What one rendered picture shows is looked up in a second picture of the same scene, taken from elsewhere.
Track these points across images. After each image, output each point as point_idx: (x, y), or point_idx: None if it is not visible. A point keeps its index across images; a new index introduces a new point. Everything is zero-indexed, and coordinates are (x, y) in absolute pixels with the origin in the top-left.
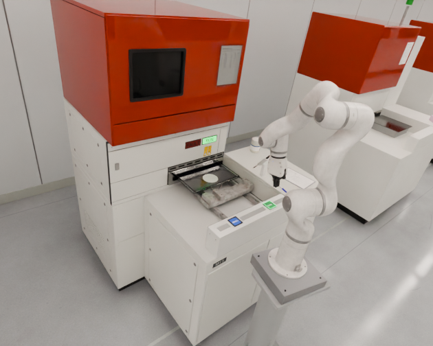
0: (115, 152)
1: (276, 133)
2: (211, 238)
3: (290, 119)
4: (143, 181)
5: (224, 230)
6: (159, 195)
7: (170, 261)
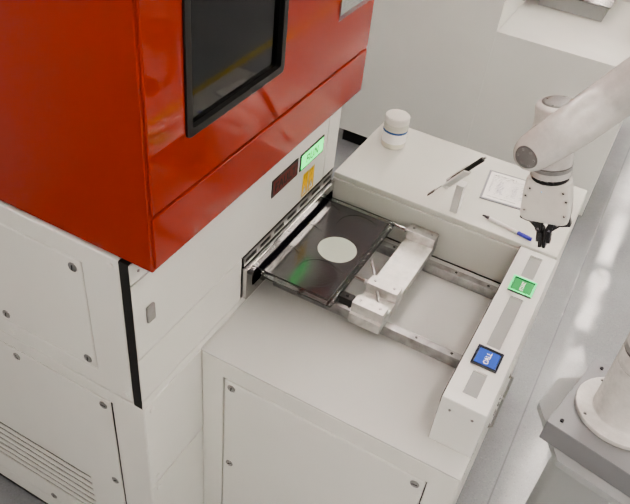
0: (144, 278)
1: (581, 136)
2: (454, 419)
3: (615, 97)
4: (198, 317)
5: (481, 391)
6: (236, 333)
7: (316, 483)
